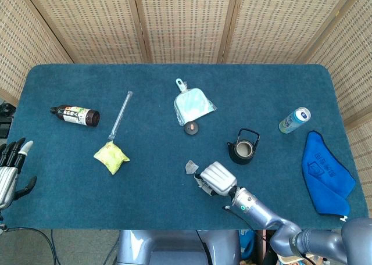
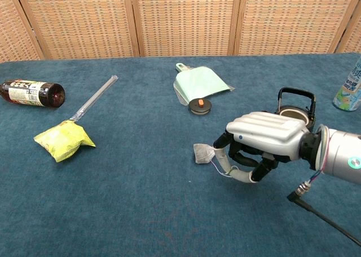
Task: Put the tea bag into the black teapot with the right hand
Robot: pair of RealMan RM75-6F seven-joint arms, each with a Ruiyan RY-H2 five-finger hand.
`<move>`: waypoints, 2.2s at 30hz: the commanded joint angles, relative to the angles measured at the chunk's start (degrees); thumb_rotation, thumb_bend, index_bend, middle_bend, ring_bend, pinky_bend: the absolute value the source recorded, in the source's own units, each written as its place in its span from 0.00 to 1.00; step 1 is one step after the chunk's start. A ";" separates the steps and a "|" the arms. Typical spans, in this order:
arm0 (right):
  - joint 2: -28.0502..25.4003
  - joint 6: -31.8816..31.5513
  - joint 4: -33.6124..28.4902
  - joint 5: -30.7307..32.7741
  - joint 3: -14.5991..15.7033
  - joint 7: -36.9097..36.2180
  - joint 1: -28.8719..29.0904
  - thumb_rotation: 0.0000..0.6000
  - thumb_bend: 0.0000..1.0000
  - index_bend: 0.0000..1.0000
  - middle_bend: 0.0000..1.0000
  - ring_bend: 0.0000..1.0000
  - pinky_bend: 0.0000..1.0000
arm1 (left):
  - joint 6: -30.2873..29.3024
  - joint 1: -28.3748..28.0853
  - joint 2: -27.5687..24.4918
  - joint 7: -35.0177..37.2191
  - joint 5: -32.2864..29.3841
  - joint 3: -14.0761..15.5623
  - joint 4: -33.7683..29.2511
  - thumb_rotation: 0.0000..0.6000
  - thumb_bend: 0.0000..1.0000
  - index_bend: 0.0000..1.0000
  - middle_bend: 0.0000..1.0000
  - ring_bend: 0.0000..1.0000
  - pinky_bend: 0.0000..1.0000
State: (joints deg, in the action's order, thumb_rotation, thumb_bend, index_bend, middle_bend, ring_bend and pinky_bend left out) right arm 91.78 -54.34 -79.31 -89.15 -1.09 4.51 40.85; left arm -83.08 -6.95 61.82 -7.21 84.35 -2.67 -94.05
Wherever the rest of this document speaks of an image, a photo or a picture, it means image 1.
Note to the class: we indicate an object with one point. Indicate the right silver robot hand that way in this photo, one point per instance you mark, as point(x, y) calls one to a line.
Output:
point(218, 178)

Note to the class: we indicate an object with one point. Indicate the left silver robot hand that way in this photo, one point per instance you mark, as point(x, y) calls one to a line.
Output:
point(7, 180)

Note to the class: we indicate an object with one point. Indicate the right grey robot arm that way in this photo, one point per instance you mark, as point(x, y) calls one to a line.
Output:
point(255, 209)

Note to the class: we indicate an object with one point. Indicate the black cast iron teapot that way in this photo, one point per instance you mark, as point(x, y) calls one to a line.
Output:
point(232, 156)

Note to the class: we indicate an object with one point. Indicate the small black round lid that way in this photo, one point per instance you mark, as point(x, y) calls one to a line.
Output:
point(191, 128)

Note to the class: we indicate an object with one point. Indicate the light blue plastic dustpan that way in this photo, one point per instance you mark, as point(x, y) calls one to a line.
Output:
point(190, 105)

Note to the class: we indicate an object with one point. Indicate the yellow snack packet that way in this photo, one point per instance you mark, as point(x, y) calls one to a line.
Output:
point(112, 157)

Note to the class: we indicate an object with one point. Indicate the black equipment beside table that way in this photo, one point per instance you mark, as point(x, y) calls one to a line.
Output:
point(4, 128)

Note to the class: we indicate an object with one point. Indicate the blue package under table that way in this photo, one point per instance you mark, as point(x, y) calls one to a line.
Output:
point(247, 244)

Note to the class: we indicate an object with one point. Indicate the teal carpet table mat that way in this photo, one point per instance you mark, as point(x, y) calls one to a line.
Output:
point(145, 189)

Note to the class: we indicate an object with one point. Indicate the grey robot torso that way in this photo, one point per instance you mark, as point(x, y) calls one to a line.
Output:
point(174, 247)

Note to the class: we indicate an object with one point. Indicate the light blue drink can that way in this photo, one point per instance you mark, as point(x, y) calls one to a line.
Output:
point(292, 121)

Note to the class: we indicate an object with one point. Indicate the brown bottle with label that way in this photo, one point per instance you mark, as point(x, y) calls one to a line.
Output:
point(75, 115)

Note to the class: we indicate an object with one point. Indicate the blue microfiber cloth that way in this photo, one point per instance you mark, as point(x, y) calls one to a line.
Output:
point(322, 175)

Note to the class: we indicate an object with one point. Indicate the clear tube in plastic sleeve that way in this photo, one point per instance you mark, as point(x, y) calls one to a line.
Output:
point(120, 115)

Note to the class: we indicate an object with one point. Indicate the woven bamboo folding screen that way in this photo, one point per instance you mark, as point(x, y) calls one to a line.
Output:
point(186, 21)

